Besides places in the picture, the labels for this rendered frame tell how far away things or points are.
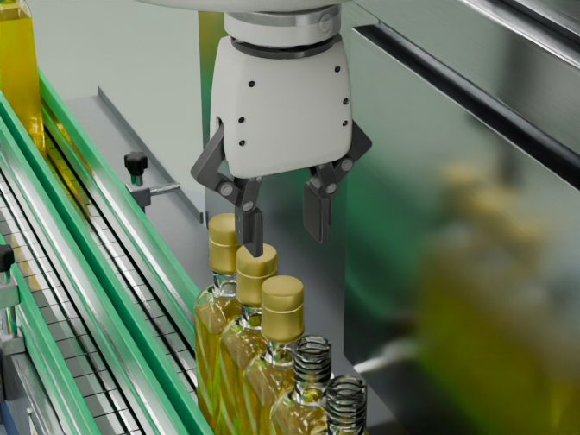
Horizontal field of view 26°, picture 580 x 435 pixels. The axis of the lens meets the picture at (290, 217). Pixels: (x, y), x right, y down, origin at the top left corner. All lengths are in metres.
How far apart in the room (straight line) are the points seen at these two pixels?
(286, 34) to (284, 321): 0.25
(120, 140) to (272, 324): 0.95
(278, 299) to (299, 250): 0.38
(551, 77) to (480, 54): 0.09
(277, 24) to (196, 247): 0.79
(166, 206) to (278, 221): 0.34
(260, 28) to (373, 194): 0.28
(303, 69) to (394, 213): 0.21
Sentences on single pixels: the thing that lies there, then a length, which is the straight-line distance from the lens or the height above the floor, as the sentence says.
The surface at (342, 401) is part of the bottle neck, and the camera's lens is 0.92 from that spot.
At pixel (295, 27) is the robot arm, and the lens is 0.87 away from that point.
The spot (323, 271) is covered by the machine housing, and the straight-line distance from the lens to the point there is 1.32.
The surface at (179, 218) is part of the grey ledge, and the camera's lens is 1.69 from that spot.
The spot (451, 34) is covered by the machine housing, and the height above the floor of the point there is 1.53.
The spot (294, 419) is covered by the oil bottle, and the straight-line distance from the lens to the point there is 0.99.
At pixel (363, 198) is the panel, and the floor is 1.34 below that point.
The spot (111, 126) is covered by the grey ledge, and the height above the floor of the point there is 1.05.
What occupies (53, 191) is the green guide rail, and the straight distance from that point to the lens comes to 1.61.
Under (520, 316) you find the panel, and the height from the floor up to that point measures 1.37.
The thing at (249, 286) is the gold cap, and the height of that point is 1.31.
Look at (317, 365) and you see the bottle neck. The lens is 0.97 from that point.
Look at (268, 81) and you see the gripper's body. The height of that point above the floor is 1.52.
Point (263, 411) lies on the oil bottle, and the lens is 1.04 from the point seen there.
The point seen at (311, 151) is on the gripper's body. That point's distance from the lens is 0.93.
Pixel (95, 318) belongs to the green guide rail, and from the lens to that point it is 1.43.
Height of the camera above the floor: 1.87
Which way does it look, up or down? 29 degrees down
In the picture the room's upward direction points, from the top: straight up
